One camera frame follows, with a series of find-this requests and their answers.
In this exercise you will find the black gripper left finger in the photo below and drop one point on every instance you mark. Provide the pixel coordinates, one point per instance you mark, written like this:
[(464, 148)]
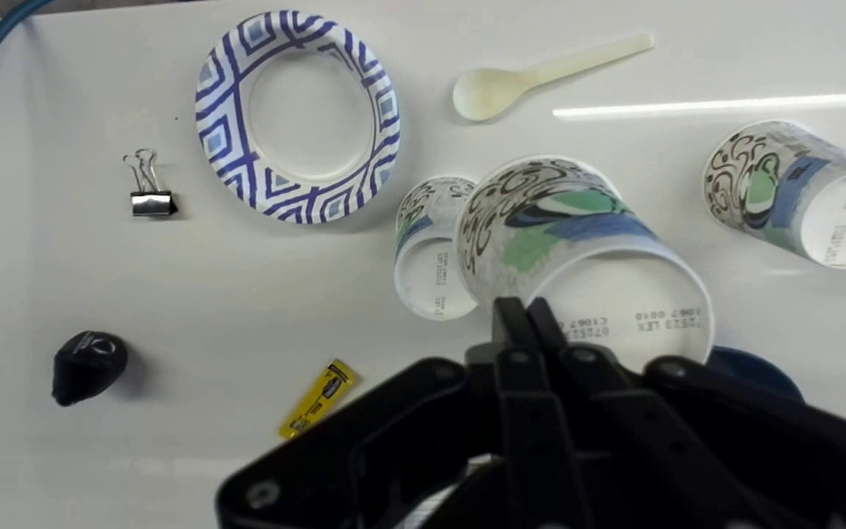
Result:
[(441, 441)]

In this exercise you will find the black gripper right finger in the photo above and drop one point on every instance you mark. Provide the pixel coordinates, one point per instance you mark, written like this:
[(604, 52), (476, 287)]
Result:
[(698, 441)]

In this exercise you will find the patterned paper cup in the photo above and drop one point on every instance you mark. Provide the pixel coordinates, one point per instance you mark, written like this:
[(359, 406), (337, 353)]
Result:
[(433, 255), (805, 186), (580, 236)]

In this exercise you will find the dark blue bowl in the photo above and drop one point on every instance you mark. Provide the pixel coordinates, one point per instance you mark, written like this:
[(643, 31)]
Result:
[(762, 368)]

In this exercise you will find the white plastic spoon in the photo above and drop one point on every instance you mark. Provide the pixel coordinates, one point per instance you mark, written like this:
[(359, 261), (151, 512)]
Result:
[(485, 93)]

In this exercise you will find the blue patterned paper plate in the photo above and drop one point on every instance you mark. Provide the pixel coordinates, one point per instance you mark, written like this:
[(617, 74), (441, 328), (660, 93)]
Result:
[(295, 118)]

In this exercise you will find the small black object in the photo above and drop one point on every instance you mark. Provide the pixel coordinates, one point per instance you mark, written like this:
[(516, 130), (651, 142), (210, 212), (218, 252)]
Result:
[(90, 368)]

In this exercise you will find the black binder clip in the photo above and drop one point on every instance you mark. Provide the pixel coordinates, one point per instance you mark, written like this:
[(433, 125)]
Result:
[(151, 200)]

